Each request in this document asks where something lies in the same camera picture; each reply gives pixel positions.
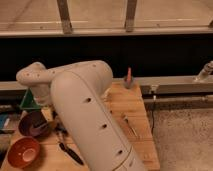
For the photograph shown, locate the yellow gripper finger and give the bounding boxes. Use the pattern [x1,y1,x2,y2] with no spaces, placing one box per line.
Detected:
[41,106,53,122]

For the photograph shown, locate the purple bowl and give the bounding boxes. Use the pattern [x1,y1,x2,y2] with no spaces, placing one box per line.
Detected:
[18,111,51,137]

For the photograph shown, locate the black eraser block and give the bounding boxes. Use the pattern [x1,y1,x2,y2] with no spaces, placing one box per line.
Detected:
[32,122,53,131]

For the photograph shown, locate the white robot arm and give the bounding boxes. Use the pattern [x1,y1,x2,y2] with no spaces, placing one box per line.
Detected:
[16,60,147,171]

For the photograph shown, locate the orange bowl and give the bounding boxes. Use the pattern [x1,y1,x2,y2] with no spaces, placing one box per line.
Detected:
[7,137,40,168]

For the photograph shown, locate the green plastic tray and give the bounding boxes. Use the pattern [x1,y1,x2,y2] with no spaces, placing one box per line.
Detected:
[19,89,40,110]

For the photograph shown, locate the blue object at left edge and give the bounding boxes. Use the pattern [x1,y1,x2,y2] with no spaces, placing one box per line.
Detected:
[0,114,13,130]

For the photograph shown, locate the metal spoon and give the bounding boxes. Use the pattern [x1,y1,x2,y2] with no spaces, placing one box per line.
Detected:
[122,114,140,139]

